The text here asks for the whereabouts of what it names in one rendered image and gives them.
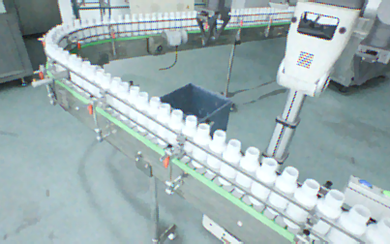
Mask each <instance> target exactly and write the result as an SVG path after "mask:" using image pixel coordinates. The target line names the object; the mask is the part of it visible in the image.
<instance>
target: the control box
mask: <svg viewBox="0 0 390 244"><path fill-rule="evenodd" d="M360 180H361V179H360V178H358V177H355V176H354V175H350V176H349V179H347V182H346V183H345V185H344V187H343V189H342V190H341V193H343V195H344V196H345V200H344V202H343V203H344V204H346V205H349V207H353V206H354V205H357V204H359V205H364V206H365V207H367V208H368V209H369V210H370V212H371V216H370V219H369V220H370V221H372V222H374V223H375V222H379V221H380V220H382V219H383V218H385V217H388V218H390V197H387V196H386V195H385V194H383V191H385V190H381V189H380V188H378V187H377V186H374V185H373V184H372V187H368V186H366V185H364V184H362V183H361V182H360Z"/></svg>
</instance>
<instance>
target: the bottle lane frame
mask: <svg viewBox="0 0 390 244"><path fill-rule="evenodd" d="M57 84H58V85H57V86H58V87H60V90H62V91H64V92H65V93H66V96H67V99H68V100H69V101H70V102H69V103H68V105H69V107H70V109H67V108H66V107H64V109H65V110H66V111H67V112H69V113H70V114H71V115H73V116H74V117H75V118H77V120H80V122H82V123H83V124H85V125H86V126H88V128H89V129H91V130H92V131H94V132H95V129H96V126H95V120H94V116H93V113H92V114H91V115H90V112H89V109H88V107H86V108H83V107H82V106H84V105H87V104H89V103H88V100H87V99H86V98H84V97H83V96H80V95H79V94H77V93H76V92H75V91H74V90H72V88H70V87H68V86H67V85H65V84H64V83H62V82H60V81H57ZM96 110H97V116H98V120H99V127H100V129H103V128H104V127H106V126H107V123H106V120H108V121H109V126H110V127H108V128H109V129H110V130H111V135H108V136H107V137H104V139H105V140H106V141H107V142H109V143H110V144H111V145H112V146H114V147H115V148H117V149H118V150H120V152H122V153H123V154H124V155H126V156H127V157H129V159H131V160H132V161H133V162H135V155H140V156H141V157H143V158H144V159H146V160H147V161H148V162H149V163H150V166H151V174H152V175H153V176H155V178H156V179H158V180H159V181H161V182H162V183H164V184H165V182H166V181H167V168H166V167H165V162H164V161H162V162H159V159H160V158H161V157H163V156H164V154H165V149H162V148H160V147H159V146H158V145H159V144H154V143H153V142H152V141H151V140H152V139H151V140H148V139H146V138H145V136H146V135H145V136H144V137H143V136H142V135H140V134H139V132H140V131H139V132H138V133H137V132H136V131H133V129H131V128H129V126H127V124H126V125H125V124H123V123H122V121H119V120H117V119H116V117H113V116H111V114H109V113H107V112H105V111H103V110H102V109H101V108H100V107H96ZM95 133H96V132H95ZM180 159H181V158H179V159H176V158H175V157H174V159H173V160H172V173H171V180H172V181H174V180H175V179H177V177H179V170H182V171H183V178H182V177H181V179H183V186H179V187H178V188H177V189H176V190H174V192H175V193H176V194H178V195H179V197H181V198H183V199H184V200H186V201H187V202H189V203H190V204H191V205H192V206H194V207H195V208H196V209H198V210H199V211H201V212H202V213H203V214H205V215H206V216H207V217H208V218H210V219H211V220H213V221H214V222H216V224H219V226H221V227H222V228H224V229H225V230H227V232H229V233H230V234H232V235H233V236H235V238H238V240H240V241H241V242H243V243H244V244H295V242H294V241H293V237H294V236H295V235H293V233H291V232H289V231H287V225H286V226H285V227H284V228H282V227H281V226H280V225H278V224H277V223H275V219H276V217H275V219H273V220H270V219H268V217H266V216H264V215H263V213H264V210H263V211H262V212H261V213H259V212H258V211H256V210H255V209H253V205H254V204H251V205H248V204H247V203H245V202H243V201H242V198H243V197H241V198H237V197H235V196H234V195H232V194H231V193H232V192H233V190H232V191H231V192H228V191H226V190H224V189H223V185H222V186H218V185H217V184H216V183H214V182H213V180H214V179H212V180H210V179H207V178H206V177H204V174H205V173H203V174H202V175H201V174H200V173H198V172H196V168H195V169H192V168H190V167H188V164H183V162H181V161H179V160H180Z"/></svg>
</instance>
